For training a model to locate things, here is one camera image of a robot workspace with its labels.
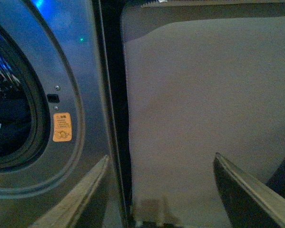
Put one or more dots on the steel washing machine drum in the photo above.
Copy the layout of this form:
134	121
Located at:
10	85

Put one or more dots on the orange warning sticker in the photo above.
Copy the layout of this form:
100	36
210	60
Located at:
62	127

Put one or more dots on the black rubber door gasket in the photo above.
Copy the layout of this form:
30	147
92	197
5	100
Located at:
32	89

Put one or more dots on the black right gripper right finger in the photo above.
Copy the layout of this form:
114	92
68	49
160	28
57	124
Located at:
247	201

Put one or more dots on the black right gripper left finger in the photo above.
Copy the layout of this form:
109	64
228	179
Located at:
67	213

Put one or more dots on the grey front-load washing machine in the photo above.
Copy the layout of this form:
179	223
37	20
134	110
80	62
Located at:
59	158

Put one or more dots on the dark navy knit garment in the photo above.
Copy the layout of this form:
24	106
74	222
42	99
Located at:
15	125

